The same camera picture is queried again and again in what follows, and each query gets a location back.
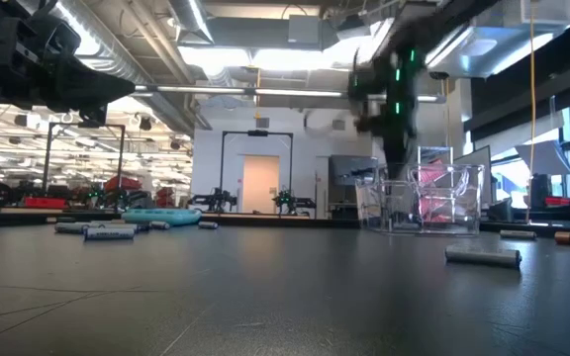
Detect pink cloth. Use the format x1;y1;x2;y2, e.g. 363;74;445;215
419;161;452;223

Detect grey ceiling box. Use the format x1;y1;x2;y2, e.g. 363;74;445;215
287;14;324;51

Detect yellow hanging cable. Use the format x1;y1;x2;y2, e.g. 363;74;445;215
525;0;538;224

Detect Kirkland silver blue battery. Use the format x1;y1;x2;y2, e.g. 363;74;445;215
83;226;136;242

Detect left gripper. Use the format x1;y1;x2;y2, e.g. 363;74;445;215
0;14;136;129

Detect silver ventilation unit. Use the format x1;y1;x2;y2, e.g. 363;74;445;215
426;0;570;80

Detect red crate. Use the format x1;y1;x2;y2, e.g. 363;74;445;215
154;186;176;209
104;175;143;193

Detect clear plastic bin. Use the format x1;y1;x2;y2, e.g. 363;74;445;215
355;162;485;236

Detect silver spiral air duct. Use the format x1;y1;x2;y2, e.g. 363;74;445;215
61;0;147;85

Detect dark monitor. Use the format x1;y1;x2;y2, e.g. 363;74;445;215
328;154;380;188

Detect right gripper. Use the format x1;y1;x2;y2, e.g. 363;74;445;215
347;48;428;180

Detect grey panel board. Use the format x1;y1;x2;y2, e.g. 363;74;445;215
452;145;493;209

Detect long ceiling light bar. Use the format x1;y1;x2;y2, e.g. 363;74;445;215
134;84;447;104

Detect red bin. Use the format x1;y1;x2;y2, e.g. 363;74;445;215
23;196;68;211

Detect teal oval tray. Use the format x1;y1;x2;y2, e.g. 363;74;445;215
121;208;203;227

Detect beige door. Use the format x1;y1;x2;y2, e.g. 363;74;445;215
242;154;280;215

